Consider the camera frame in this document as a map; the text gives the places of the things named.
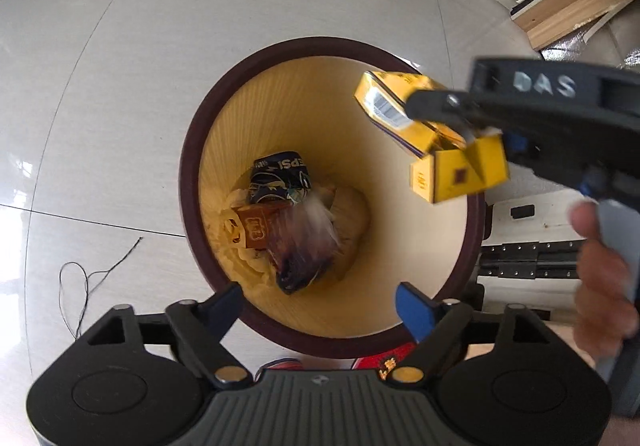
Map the person's right hand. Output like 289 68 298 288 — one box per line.
569 202 635 362

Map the orange brown snack packet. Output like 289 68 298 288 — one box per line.
221 202 292 252

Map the yellow cardboard box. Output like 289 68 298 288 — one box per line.
354 71 510 205

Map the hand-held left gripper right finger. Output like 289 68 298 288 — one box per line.
380 282 551 387

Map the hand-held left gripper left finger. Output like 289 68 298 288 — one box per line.
87 282 251 389

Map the red blue striped shoe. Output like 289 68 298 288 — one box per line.
259 358 304 373

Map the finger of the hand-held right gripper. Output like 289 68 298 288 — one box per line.
501 132 532 163
405 88 482 128

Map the red printed packet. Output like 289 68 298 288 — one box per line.
351 343 417 373

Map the wooden trash bin dark rim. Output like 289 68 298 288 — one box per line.
179 37 487 360

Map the black wire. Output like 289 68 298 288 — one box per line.
57 236 144 343

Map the dark blue drink can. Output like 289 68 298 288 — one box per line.
249 153 314 205

